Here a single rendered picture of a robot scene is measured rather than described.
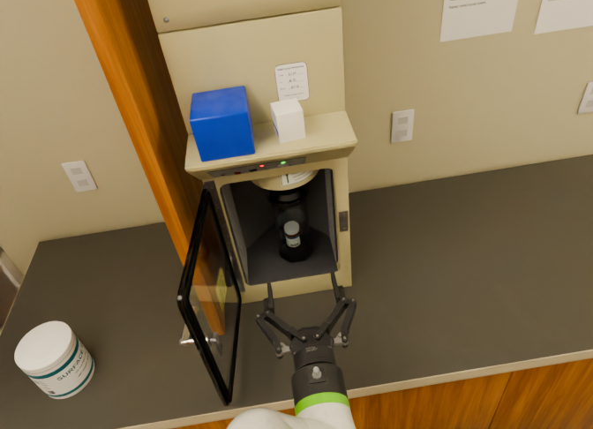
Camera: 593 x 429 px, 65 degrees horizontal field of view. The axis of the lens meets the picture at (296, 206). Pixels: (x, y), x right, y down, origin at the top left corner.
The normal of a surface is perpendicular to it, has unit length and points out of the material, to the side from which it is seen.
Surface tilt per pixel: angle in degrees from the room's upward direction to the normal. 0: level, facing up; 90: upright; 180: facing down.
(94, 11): 90
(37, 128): 90
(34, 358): 0
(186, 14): 90
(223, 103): 0
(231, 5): 90
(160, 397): 0
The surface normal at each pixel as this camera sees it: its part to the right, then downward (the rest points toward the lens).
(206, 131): 0.12, 0.66
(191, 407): -0.11, -0.74
